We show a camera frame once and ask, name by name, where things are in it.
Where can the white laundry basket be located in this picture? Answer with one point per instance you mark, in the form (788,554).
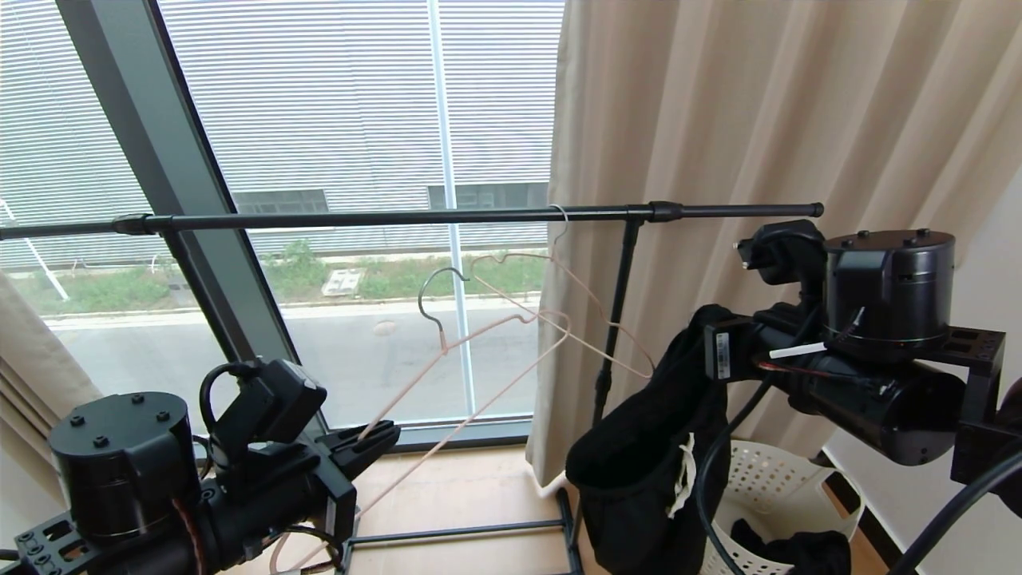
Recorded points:
(766,479)

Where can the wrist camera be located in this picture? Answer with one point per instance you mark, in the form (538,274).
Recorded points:
(786,247)
(275,399)

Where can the black clothes rack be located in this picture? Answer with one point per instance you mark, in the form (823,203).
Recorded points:
(399,217)

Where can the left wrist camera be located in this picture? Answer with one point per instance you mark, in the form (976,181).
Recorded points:
(275,399)

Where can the pink clothes hanger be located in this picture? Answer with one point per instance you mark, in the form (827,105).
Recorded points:
(648,371)
(421,299)

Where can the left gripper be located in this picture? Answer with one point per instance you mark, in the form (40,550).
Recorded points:
(263,511)

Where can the black shorts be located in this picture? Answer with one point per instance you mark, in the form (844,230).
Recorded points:
(647,447)

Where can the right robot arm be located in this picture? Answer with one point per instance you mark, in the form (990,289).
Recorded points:
(886,295)

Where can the beige curtain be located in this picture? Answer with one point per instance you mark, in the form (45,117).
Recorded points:
(758,120)
(40,375)

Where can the window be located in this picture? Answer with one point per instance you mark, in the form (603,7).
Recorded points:
(144,136)

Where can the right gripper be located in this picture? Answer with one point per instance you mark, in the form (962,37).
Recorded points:
(894,407)

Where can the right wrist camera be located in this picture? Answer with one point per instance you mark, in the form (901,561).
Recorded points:
(786,247)

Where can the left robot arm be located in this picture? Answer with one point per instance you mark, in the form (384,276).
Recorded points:
(120,463)

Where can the heap of clothes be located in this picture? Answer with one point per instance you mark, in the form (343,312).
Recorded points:
(798,555)

